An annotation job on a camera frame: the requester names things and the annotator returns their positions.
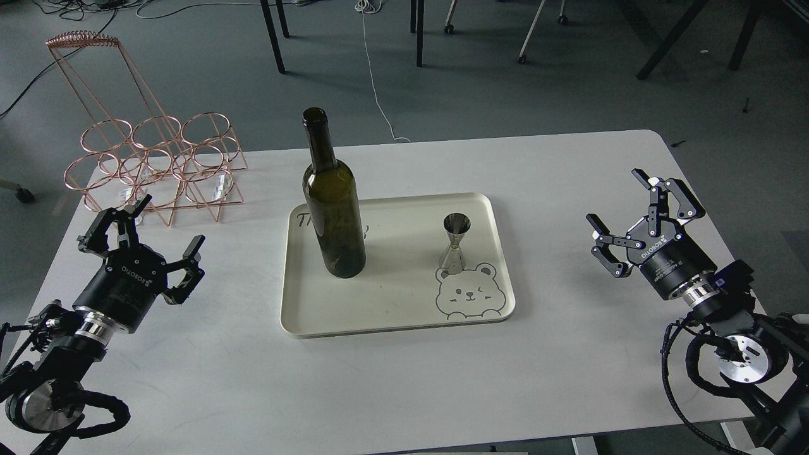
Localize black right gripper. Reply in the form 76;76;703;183
586;168;717;300

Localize dark green wine bottle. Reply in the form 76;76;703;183
301;107;366;279

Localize cream bear tray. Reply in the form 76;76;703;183
280;192;516;337

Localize copper wire bottle rack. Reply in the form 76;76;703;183
46;30;248;226

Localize black floor cables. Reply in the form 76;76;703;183
0;0;298;119

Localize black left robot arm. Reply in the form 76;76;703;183
2;195;205;454

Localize chair caster at left edge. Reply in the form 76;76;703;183
0;179;35;203

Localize white chair base with casters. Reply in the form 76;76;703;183
442;1;570;64

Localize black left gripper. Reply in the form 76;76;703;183
73;194;206;334

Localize white floor cable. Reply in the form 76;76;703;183
355;0;411;143

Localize black table legs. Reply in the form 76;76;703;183
259;1;427;74

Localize black desk legs right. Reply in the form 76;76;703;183
635;1;765;81

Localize silver metal jigger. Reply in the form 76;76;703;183
439;212;471;276

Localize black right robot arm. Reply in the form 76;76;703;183
586;168;808;454

